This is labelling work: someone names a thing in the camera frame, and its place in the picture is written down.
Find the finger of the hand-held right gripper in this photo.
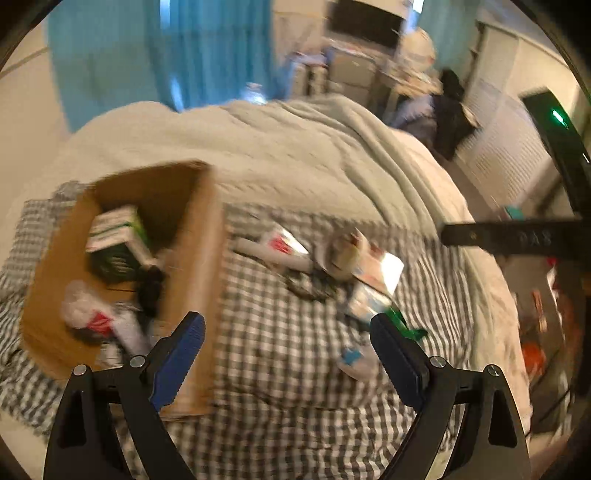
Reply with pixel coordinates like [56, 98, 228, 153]
[441, 222, 555, 254]

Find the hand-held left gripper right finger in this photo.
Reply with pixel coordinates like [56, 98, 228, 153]
[370, 313, 529, 480]

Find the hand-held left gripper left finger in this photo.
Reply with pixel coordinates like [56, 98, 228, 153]
[44, 311, 206, 480]

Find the brown cardboard box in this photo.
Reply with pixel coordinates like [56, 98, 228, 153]
[19, 160, 225, 416]

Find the black white printed packet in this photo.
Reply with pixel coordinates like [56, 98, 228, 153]
[62, 279, 153, 356]

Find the white green carton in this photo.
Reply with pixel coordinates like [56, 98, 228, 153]
[85, 205, 155, 283]

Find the green packet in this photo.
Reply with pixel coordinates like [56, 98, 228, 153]
[387, 307, 429, 343]

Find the white bottle blue cap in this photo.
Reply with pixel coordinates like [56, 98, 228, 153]
[336, 342, 386, 381]

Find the white slatted cabinet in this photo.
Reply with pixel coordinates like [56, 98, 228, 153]
[464, 76, 555, 199]

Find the small black item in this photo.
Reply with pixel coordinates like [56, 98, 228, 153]
[136, 265, 168, 319]

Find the shiny foil packet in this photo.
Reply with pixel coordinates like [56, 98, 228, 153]
[351, 228, 406, 296]

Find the grey white checked cloth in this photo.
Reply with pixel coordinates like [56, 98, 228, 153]
[0, 182, 485, 480]

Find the black clothing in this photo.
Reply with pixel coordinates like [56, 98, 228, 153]
[434, 68, 478, 160]

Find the white tube red print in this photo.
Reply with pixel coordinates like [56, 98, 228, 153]
[233, 225, 312, 274]

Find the pale quilt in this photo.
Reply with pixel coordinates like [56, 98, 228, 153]
[0, 95, 532, 444]

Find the white drawer cabinet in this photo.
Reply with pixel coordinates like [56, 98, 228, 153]
[325, 46, 382, 95]

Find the black monitor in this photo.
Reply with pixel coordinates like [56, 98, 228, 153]
[329, 0, 403, 49]

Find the blue curtain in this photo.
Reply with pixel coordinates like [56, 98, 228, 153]
[46, 0, 282, 132]

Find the black tangled cord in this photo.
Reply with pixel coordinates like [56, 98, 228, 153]
[281, 267, 340, 303]

